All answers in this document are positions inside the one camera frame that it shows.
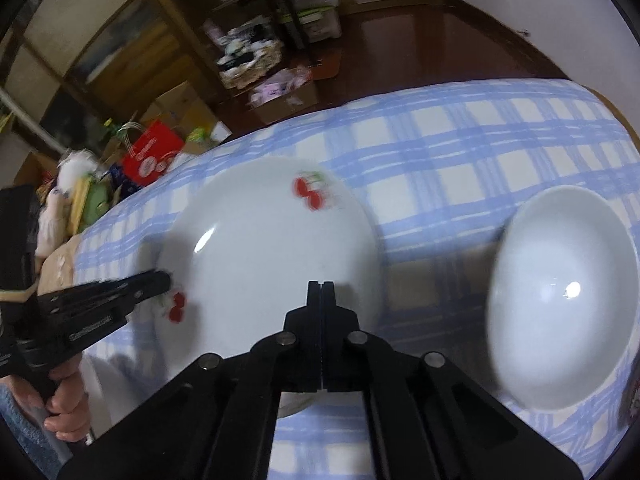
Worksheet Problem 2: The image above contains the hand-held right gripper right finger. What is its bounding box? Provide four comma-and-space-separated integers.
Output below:
322, 281, 585, 480

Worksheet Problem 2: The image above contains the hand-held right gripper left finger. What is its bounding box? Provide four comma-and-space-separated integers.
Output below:
57, 281, 323, 480

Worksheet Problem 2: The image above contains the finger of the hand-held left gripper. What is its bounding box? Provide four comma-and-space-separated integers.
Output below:
37, 270, 173, 318

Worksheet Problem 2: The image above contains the white cherry print plate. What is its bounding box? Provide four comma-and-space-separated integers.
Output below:
155, 155, 386, 418

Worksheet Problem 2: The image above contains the red bowl plain white inside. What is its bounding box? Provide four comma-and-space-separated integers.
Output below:
486, 185, 635, 411

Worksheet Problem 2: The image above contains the person's left hand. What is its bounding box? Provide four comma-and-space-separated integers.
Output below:
44, 355, 92, 443

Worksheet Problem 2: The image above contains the yellow green cushion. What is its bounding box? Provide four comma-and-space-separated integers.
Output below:
70, 175, 113, 233

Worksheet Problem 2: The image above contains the white pink plush toy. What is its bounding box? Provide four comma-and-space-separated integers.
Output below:
37, 150, 98, 261

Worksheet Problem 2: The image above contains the white curved pole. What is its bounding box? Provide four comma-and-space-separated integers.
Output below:
0, 85, 56, 153

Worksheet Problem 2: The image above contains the wooden wardrobe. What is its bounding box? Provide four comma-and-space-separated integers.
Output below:
0, 0, 221, 161

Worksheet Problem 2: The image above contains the blue checked cloth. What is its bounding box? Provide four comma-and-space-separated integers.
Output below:
72, 79, 640, 480

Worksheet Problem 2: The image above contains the cardboard box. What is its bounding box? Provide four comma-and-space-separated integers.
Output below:
142, 80, 233, 156

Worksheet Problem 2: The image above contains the pink printed packet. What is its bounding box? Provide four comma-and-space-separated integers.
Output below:
250, 67, 313, 108

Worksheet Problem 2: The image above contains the wicker basket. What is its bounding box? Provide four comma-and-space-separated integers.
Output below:
215, 35, 286, 88

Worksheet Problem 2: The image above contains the wooden open shelf unit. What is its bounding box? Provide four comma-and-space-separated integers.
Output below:
120, 0, 236, 106

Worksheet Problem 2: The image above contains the clear plastic storage box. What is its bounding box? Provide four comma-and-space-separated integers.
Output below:
285, 0, 343, 43

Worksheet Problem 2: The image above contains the small dark table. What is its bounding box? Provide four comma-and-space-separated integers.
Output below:
215, 0, 321, 51

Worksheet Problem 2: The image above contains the red paper bag with handles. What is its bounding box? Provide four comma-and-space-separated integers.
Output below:
122, 120, 183, 188

